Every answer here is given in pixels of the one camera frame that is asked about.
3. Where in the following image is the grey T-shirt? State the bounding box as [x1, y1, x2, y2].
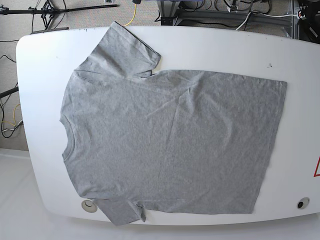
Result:
[60, 22, 287, 226]

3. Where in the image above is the left table grommet hole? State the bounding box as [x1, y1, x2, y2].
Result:
[81, 199, 98, 213]

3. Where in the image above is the table grommet hole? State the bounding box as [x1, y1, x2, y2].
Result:
[296, 197, 310, 210]
[81, 199, 98, 213]

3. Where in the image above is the black tripod stand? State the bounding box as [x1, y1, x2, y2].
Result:
[0, 0, 118, 33]

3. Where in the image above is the red triangle warning sticker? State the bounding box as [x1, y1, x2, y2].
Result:
[313, 158, 320, 177]

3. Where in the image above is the right table grommet hole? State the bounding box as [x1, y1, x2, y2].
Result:
[296, 197, 310, 210]

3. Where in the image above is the aluminium frame stand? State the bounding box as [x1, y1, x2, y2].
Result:
[155, 0, 300, 40]

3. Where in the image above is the yellow cable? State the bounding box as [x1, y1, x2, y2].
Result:
[124, 2, 138, 27]

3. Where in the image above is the black floor cables left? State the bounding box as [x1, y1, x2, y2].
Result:
[0, 54, 24, 138]

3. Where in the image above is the white cable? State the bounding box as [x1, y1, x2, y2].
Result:
[234, 9, 305, 31]

